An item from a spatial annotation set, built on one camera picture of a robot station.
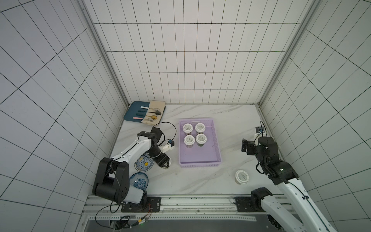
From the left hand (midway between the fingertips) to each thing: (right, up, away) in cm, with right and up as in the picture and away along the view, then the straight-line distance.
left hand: (160, 164), depth 81 cm
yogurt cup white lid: (+16, +19, +15) cm, 29 cm away
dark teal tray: (-29, +34, +37) cm, 58 cm away
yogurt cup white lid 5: (+4, +2, -5) cm, 7 cm away
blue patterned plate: (-12, -8, -2) cm, 15 cm away
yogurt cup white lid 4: (+24, +13, +9) cm, 29 cm away
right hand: (+48, +16, -6) cm, 50 cm away
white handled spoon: (-10, +33, +34) cm, 48 cm away
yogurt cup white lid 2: (+24, +20, +15) cm, 35 cm away
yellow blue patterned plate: (-11, -1, +6) cm, 13 cm away
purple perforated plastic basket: (+28, +2, +9) cm, 30 cm away
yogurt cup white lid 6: (+45, -5, -5) cm, 46 cm away
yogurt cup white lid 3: (+17, +12, +9) cm, 23 cm away
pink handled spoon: (-24, +26, +29) cm, 46 cm away
